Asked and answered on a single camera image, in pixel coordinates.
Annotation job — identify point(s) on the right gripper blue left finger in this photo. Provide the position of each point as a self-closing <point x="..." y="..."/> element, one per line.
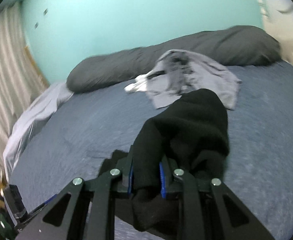
<point x="129" y="188"/>

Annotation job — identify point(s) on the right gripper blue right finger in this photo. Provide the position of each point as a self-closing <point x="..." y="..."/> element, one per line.
<point x="163" y="181"/>

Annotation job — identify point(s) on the black fleece garment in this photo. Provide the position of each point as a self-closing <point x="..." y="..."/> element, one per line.
<point x="193" y="132"/>

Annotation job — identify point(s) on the blue patterned bed sheet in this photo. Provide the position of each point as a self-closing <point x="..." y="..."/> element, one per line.
<point x="89" y="127"/>

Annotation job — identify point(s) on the white cloth piece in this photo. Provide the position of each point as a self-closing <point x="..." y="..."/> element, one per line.
<point x="139" y="85"/>

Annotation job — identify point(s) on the dark grey small garment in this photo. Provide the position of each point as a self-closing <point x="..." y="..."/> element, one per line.
<point x="177" y="69"/>

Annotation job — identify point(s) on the beige curtain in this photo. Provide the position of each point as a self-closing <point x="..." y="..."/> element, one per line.
<point x="20" y="83"/>

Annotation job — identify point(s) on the light grey sweatshirt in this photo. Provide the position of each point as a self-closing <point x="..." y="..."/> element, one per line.
<point x="207" y="73"/>

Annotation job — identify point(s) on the dark grey long pillow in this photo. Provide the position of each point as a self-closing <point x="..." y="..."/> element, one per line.
<point x="241" y="45"/>

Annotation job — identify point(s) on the cream tufted headboard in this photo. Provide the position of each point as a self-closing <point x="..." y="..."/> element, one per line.
<point x="282" y="31"/>

